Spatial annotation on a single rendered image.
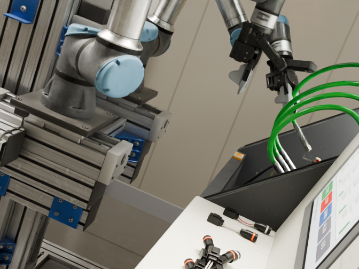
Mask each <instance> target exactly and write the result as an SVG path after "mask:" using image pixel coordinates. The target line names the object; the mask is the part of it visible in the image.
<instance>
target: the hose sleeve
mask: <svg viewBox="0 0 359 269"><path fill-rule="evenodd" d="M293 127H294V129H295V131H296V133H297V135H298V137H299V138H300V140H301V142H302V144H303V146H304V147H306V146H308V145H309V144H308V141H307V140H306V138H305V136H304V134H303V132H302V130H301V128H300V126H299V125H298V124H295V125H294V126H293Z"/></svg>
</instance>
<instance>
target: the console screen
mask: <svg viewBox="0 0 359 269"><path fill-rule="evenodd" d="M358 236H359V145H358V146H357V147H356V148H355V149H354V150H353V152H352V153H351V154H350V155H349V156H348V157H347V159H346V160H345V161H344V163H343V164H342V165H341V166H340V167H339V169H338V170H337V171H336V172H335V173H334V174H333V176H332V177H331V178H330V179H329V180H328V181H327V183H326V184H325V185H324V186H323V187H322V189H321V190H320V191H319V192H318V193H317V194H316V196H315V197H314V198H313V199H312V200H311V201H310V203H309V204H308V205H307V206H306V207H305V212H304V215H303V221H302V226H301V232H300V237H299V243H298V249H297V252H296V258H295V263H294V269H329V268H330V267H331V265H332V264H333V263H334V262H335V261H336V260H337V259H338V258H339V257H340V256H341V254H342V253H343V252H344V251H345V250H346V249H347V248H348V247H349V246H350V245H351V243H352V242H353V241H354V240H355V239H356V238H357V237H358Z"/></svg>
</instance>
